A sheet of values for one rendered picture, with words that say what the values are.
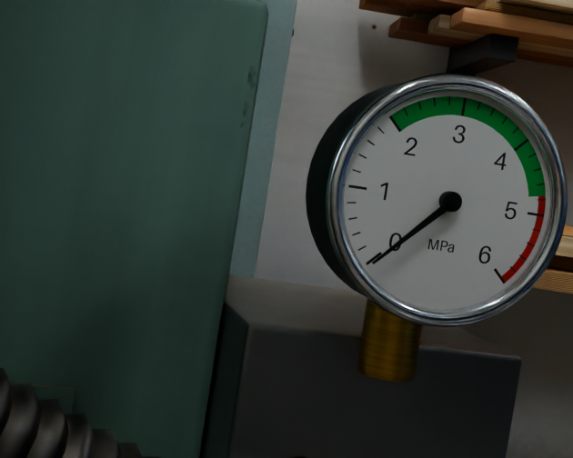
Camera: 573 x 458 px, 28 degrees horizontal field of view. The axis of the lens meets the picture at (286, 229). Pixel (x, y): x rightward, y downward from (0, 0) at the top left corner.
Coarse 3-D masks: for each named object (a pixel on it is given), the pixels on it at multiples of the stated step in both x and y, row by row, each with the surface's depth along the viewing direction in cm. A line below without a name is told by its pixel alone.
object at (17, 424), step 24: (0, 384) 21; (24, 384) 22; (0, 408) 21; (24, 408) 21; (48, 408) 22; (0, 432) 21; (24, 432) 21; (48, 432) 21; (72, 432) 22; (96, 432) 23; (0, 456) 21; (24, 456) 21; (48, 456) 21; (72, 456) 22; (96, 456) 22; (120, 456) 22; (144, 456) 24
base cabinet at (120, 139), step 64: (0, 0) 32; (64, 0) 32; (128, 0) 32; (192, 0) 33; (256, 0) 33; (0, 64) 32; (64, 64) 32; (128, 64) 32; (192, 64) 33; (256, 64) 33; (0, 128) 32; (64, 128) 32; (128, 128) 33; (192, 128) 33; (0, 192) 32; (64, 192) 32; (128, 192) 33; (192, 192) 33; (0, 256) 32; (64, 256) 33; (128, 256) 33; (192, 256) 33; (0, 320) 32; (64, 320) 33; (128, 320) 33; (192, 320) 34; (64, 384) 33; (128, 384) 33; (192, 384) 34; (192, 448) 34
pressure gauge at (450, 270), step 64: (384, 128) 28; (448, 128) 28; (512, 128) 28; (320, 192) 29; (384, 192) 28; (512, 192) 29; (384, 256) 28; (448, 256) 28; (512, 256) 29; (384, 320) 30; (448, 320) 28
